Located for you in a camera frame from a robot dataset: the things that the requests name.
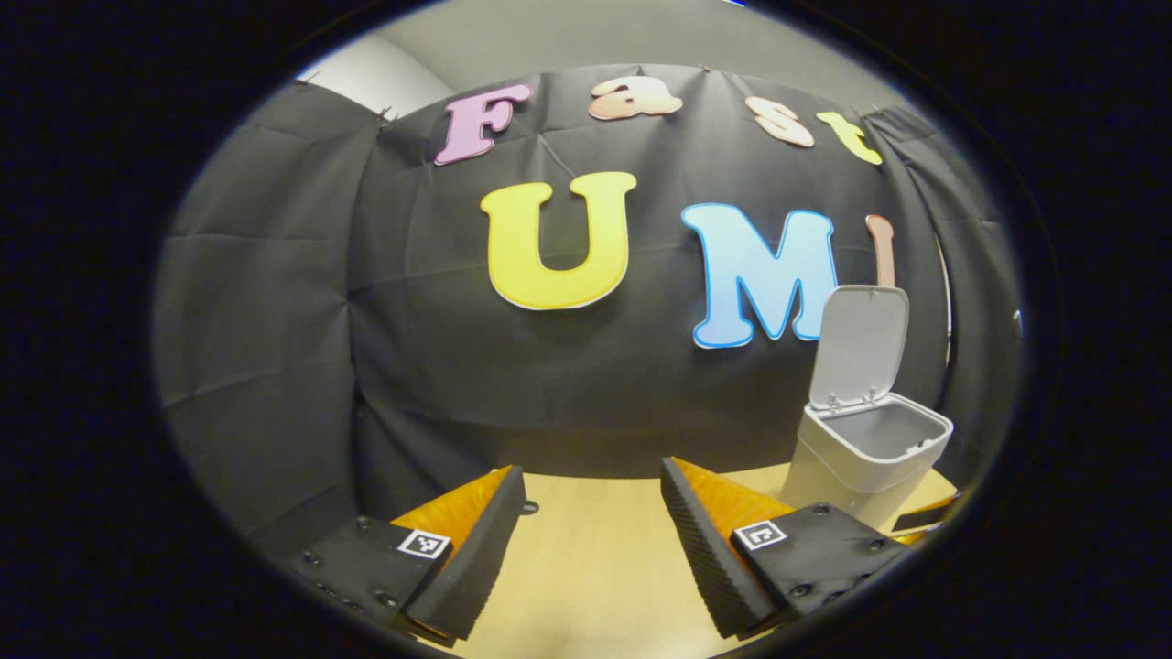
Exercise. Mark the black backdrop cloth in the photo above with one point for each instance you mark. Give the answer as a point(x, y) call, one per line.
point(595, 394)

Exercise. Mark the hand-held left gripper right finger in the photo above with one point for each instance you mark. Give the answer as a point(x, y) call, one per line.
point(705, 558)

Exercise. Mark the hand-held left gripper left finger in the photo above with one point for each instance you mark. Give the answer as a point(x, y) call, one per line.
point(476, 558)

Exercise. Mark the wooden desktop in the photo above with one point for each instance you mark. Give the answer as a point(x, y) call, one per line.
point(595, 549)

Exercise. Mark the white desktop garbage bin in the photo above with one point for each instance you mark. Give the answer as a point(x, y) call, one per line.
point(856, 348)

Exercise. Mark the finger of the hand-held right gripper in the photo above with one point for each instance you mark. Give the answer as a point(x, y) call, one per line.
point(925, 517)

